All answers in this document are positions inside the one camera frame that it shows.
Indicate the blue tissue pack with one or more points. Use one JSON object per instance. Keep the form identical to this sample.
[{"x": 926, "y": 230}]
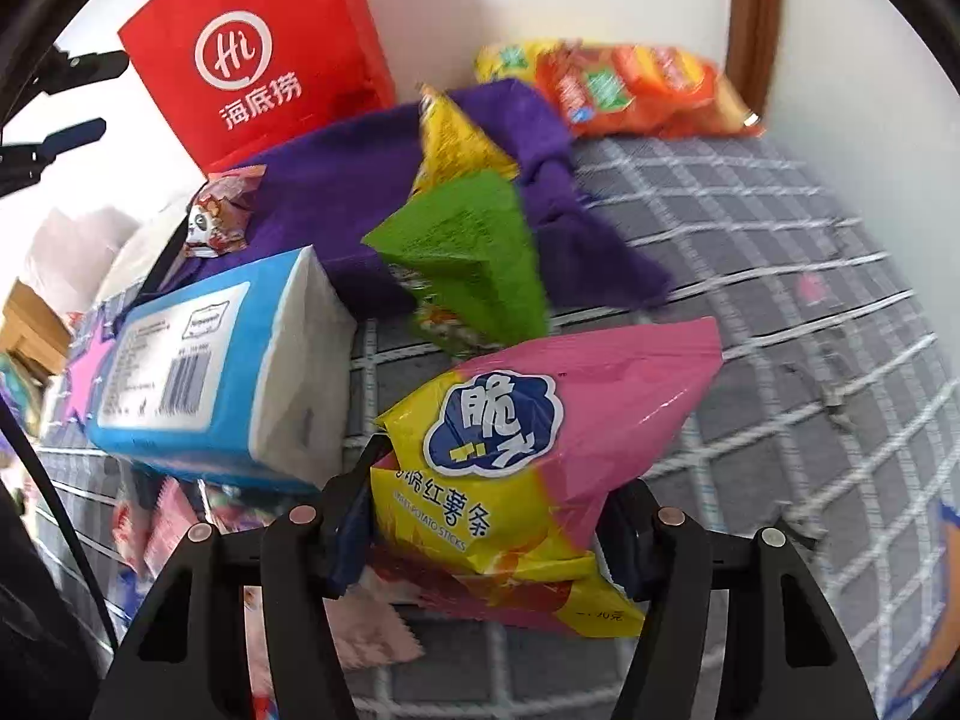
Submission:
[{"x": 241, "y": 379}]

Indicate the pink yellow sweet potato snack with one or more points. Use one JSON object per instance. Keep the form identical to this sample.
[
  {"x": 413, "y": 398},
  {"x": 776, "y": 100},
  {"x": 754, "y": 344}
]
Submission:
[{"x": 487, "y": 504}]

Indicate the small yellow snack packet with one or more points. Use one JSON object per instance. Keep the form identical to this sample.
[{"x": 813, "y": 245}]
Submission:
[{"x": 454, "y": 146}]

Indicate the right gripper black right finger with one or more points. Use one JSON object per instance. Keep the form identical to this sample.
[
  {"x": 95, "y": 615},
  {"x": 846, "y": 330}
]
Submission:
[{"x": 785, "y": 654}]

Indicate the orange red chips bag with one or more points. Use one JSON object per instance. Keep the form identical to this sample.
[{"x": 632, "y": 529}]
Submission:
[{"x": 652, "y": 91}]

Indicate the yellow chips bag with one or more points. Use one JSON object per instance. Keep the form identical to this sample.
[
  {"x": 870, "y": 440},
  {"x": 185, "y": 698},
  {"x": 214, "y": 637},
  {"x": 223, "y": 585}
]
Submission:
[{"x": 512, "y": 60}]

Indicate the brown wooden door frame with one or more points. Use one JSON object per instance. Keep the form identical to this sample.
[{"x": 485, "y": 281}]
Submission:
[{"x": 752, "y": 44}]

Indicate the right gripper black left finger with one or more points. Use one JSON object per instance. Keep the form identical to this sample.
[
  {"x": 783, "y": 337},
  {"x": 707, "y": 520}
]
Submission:
[{"x": 184, "y": 655}]

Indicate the purple cloth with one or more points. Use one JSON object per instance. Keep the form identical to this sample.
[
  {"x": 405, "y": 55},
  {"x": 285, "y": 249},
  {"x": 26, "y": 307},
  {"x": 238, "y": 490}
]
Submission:
[{"x": 328, "y": 189}]

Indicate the grey checkered bed sheet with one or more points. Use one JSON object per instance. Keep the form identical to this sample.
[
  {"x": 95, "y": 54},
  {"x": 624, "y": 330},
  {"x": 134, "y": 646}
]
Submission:
[{"x": 834, "y": 407}]

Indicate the panda snack packet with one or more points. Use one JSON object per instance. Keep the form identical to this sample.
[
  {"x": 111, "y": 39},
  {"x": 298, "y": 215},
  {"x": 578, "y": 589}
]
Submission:
[{"x": 219, "y": 213}]

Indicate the green snack packet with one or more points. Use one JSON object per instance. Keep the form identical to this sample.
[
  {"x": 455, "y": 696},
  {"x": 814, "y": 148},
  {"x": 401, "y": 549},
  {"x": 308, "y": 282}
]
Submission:
[{"x": 465, "y": 253}]

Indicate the pink peach flavour packet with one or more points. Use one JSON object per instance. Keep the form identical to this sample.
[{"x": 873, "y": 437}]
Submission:
[{"x": 366, "y": 628}]

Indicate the red Haidilao paper bag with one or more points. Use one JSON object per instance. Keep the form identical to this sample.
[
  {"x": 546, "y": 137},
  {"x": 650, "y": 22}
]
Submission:
[{"x": 233, "y": 78}]

